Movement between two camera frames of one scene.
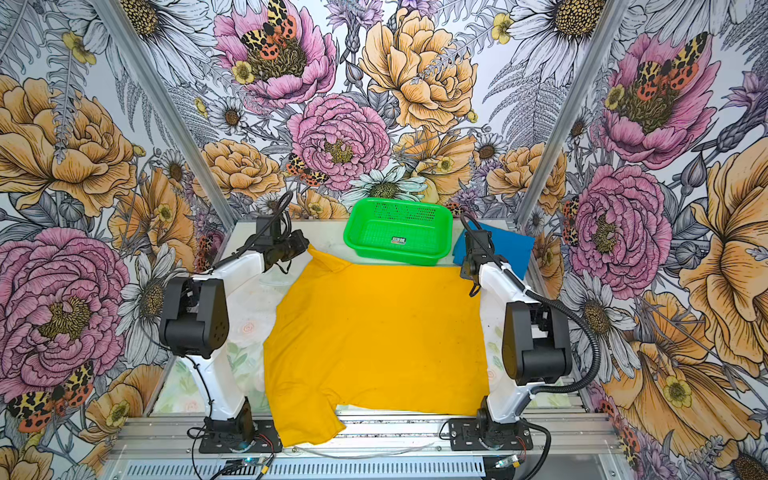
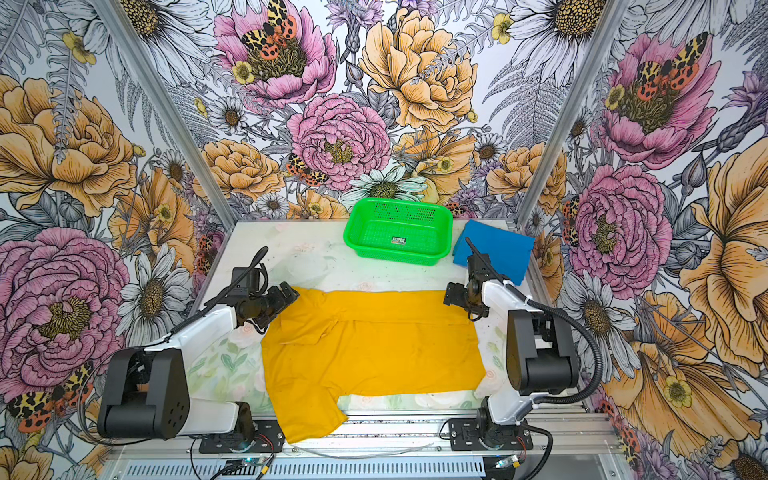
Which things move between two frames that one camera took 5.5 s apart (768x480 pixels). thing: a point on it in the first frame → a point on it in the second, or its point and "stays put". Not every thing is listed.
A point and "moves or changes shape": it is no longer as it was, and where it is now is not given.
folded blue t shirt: x=515 y=249 stays put
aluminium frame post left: x=166 y=113 stays put
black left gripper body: x=291 y=245 → x=270 y=304
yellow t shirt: x=404 y=338 moves or changes shape
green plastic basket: x=398 y=231 stays put
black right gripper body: x=463 y=271 → x=461 y=296
